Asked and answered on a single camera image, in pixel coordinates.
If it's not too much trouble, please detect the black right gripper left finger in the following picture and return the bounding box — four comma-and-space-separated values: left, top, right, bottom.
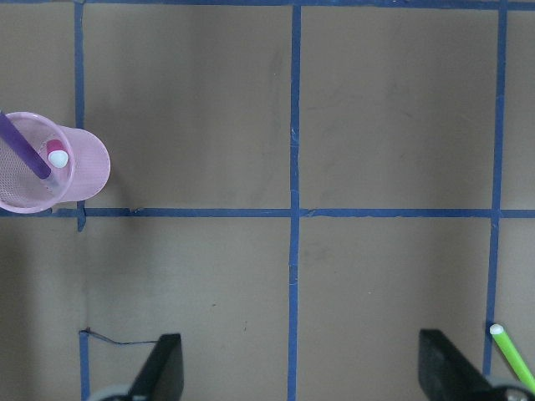
129, 333, 184, 401

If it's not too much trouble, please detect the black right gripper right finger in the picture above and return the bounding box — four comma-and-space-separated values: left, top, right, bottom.
418, 329, 507, 401

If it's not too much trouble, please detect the green pen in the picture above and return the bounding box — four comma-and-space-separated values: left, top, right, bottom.
489, 323, 534, 393

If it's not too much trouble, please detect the pink pen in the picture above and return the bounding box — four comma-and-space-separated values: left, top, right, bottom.
46, 140, 69, 169

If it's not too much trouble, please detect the purple pen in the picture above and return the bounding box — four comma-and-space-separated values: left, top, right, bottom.
1, 112, 57, 188

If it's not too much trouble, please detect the pink mesh cup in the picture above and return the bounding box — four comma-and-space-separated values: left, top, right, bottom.
1, 112, 110, 214

